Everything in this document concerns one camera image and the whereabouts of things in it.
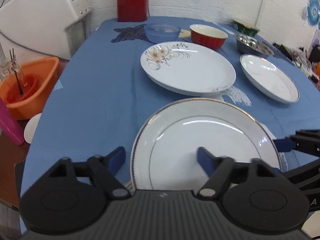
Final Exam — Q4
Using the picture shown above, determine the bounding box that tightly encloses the white plate blue rim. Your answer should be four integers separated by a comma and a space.
131, 98, 282, 191

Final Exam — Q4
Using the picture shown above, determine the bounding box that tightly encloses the white plate silver rim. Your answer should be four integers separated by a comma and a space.
240, 54, 299, 103

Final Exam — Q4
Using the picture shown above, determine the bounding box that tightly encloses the white floral plate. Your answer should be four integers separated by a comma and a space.
140, 41, 236, 97

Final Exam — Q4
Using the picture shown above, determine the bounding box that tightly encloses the stainless steel bowl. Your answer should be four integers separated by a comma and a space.
234, 34, 274, 59

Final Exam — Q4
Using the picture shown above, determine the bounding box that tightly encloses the red bowl white inside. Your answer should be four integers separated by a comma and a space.
189, 24, 228, 50

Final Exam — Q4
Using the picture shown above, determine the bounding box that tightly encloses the white small dish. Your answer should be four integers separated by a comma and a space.
24, 113, 42, 144

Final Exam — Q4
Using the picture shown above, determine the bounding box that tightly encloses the brown side table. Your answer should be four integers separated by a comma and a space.
1, 132, 30, 211

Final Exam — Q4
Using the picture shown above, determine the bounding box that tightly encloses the orange plastic basin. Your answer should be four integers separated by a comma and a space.
1, 57, 59, 120

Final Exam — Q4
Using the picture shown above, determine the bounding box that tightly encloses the pink bottle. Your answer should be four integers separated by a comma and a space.
0, 100, 24, 146

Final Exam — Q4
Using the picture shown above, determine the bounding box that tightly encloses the green patterned bowl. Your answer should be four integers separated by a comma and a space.
233, 19, 260, 37

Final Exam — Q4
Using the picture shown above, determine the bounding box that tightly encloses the glass bottle with sticks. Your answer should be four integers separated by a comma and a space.
1, 48, 28, 96

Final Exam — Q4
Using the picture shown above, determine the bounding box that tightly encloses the blue paper fan decoration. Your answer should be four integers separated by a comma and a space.
302, 0, 320, 29

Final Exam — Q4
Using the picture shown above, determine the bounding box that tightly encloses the blue plastic bowl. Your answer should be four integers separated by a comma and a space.
144, 23, 181, 44

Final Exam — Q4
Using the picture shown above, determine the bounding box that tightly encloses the white machine with screen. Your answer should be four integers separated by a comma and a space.
1, 0, 92, 63

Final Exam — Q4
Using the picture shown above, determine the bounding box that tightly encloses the red thermos jug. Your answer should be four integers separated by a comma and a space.
117, 0, 148, 22

